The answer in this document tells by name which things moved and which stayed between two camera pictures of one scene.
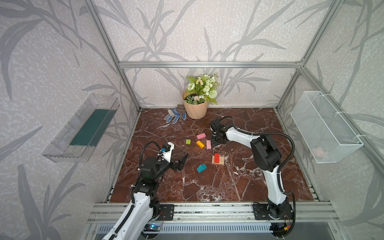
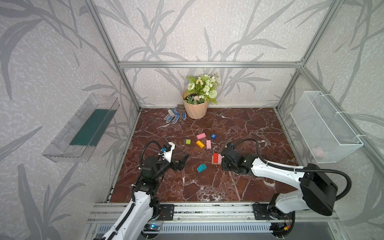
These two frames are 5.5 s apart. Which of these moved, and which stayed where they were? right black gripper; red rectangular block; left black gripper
Moved: right black gripper
Stayed: red rectangular block; left black gripper
